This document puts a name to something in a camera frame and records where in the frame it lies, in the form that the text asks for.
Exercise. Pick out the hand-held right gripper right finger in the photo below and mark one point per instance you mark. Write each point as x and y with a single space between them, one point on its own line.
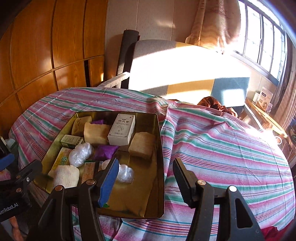
182 185

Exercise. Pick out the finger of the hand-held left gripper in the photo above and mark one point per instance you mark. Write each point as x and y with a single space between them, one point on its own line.
6 162
27 175

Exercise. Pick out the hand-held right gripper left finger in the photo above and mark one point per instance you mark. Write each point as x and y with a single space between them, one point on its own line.
108 185

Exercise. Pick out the clear plastic ball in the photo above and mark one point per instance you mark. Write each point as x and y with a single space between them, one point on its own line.
79 155
126 173

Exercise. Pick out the green edged cracker packet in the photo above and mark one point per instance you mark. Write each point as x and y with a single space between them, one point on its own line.
89 171

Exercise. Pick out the gold metal tin box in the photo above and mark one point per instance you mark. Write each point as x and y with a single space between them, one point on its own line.
136 185

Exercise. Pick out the purple packet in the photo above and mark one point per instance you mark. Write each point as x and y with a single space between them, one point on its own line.
99 121
105 152

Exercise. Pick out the yellow cracker packet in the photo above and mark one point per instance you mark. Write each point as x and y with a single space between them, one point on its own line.
59 160

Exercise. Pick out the white gauze roll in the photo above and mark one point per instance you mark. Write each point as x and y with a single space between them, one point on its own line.
66 177

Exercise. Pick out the yellow soap block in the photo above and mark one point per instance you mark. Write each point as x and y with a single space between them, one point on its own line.
141 145
96 134
78 126

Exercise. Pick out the green white small box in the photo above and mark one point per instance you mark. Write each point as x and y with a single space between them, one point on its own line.
70 140

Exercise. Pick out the white medicine box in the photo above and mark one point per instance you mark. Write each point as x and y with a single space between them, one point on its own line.
121 131

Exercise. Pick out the green glass table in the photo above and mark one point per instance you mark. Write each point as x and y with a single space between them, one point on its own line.
12 144

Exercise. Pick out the pink green striped bedsheet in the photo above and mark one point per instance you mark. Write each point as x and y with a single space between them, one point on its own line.
219 150

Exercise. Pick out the brown cloth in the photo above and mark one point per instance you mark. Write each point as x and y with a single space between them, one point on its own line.
210 103

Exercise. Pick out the red cloth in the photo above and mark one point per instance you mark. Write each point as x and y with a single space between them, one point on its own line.
270 234

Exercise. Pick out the white cup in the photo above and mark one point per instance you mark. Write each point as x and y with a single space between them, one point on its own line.
278 140

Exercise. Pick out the wooden rack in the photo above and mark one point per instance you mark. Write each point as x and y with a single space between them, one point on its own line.
263 113

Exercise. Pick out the white jar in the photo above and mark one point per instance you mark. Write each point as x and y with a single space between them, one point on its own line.
255 97

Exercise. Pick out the clear small jar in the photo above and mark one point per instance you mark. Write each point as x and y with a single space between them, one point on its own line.
269 107

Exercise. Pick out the wooden wardrobe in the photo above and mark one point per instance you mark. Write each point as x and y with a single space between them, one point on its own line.
34 46

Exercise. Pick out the white printed box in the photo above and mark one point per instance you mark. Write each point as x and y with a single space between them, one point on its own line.
264 96

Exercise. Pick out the brown striped curtain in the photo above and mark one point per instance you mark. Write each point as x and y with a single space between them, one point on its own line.
286 97

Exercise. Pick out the beige patterned curtain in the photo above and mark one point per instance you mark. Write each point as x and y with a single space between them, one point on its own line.
212 23

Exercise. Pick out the barred window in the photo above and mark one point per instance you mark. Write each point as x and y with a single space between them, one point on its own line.
261 34

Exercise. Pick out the white metal bed rail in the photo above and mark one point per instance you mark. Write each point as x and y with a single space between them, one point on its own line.
115 80

